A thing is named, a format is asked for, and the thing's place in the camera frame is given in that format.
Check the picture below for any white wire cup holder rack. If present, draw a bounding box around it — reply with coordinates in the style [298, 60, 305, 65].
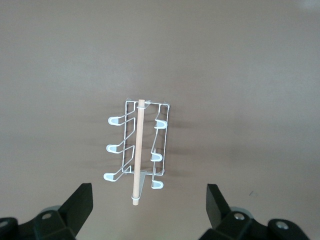
[103, 99, 171, 206]

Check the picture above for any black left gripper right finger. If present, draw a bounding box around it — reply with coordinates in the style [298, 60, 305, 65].
[199, 183, 311, 240]

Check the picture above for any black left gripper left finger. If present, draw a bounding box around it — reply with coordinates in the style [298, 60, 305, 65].
[0, 182, 94, 240]

